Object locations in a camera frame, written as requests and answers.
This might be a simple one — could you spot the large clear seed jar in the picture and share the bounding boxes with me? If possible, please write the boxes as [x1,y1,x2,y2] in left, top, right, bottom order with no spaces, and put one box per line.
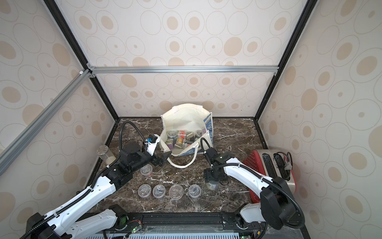
[206,181,219,190]

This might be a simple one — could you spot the cream canvas starry night bag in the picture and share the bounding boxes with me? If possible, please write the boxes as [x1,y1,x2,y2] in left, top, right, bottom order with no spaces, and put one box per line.
[160,104,213,169]

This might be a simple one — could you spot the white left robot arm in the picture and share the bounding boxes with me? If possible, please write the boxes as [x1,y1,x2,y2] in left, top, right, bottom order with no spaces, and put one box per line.
[22,121,170,239]

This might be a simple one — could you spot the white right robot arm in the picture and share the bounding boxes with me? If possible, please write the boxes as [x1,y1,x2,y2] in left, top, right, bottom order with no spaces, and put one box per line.
[202,146,305,230]

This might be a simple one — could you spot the red lid seed jar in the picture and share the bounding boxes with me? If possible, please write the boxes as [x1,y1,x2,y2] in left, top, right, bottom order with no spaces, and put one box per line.
[177,130,187,139]

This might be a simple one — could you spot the red and steel toaster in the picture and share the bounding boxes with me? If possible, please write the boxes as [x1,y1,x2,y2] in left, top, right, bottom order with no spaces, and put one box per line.
[243,149,296,194]

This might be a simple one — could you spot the silver aluminium crossbar back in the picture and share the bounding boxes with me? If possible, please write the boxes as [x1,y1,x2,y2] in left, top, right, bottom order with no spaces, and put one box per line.
[90,65,279,74]

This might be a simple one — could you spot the silver aluminium bar left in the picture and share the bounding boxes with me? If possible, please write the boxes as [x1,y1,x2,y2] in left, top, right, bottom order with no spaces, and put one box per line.
[1,69,91,174]

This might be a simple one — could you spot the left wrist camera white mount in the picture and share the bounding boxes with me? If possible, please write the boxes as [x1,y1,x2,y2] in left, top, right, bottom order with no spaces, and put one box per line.
[145,134,161,156]

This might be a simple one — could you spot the clear plastic jar by wall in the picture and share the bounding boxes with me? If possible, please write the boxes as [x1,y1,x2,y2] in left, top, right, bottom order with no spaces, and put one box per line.
[96,145,116,165]

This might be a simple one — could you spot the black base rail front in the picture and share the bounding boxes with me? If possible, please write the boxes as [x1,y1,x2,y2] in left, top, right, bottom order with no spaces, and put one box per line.
[104,212,310,239]

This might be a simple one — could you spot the black corner frame post left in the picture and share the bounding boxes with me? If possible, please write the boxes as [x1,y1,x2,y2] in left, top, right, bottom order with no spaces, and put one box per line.
[43,0,119,121]

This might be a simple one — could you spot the black corner frame post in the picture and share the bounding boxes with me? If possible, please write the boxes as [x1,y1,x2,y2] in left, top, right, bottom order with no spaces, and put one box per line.
[254,0,318,122]
[43,0,119,121]

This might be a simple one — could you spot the black corner frame post right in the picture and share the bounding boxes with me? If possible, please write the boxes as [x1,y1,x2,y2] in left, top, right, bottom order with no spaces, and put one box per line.
[254,0,318,122]

